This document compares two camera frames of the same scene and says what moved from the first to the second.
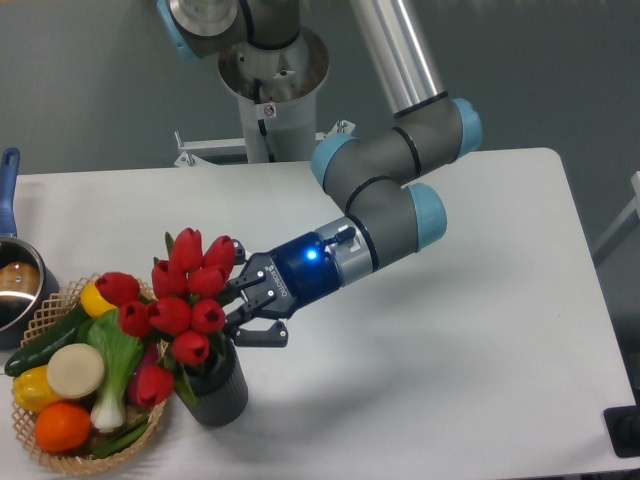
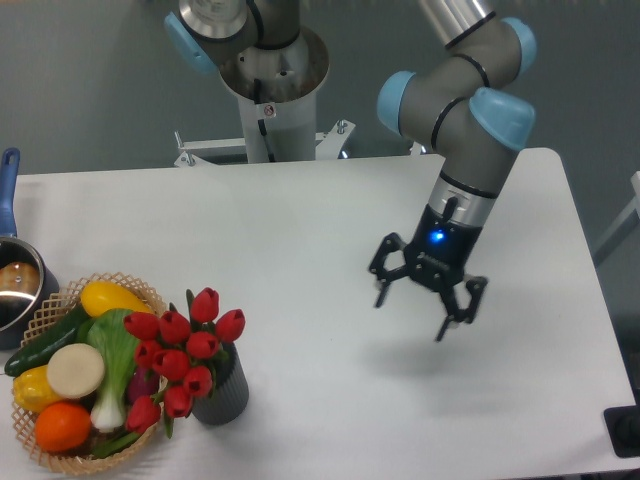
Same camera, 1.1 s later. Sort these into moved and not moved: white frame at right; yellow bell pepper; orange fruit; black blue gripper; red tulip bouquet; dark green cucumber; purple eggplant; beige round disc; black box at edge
Moved: red tulip bouquet; black blue gripper; purple eggplant
Not moved: dark green cucumber; beige round disc; white frame at right; yellow bell pepper; orange fruit; black box at edge
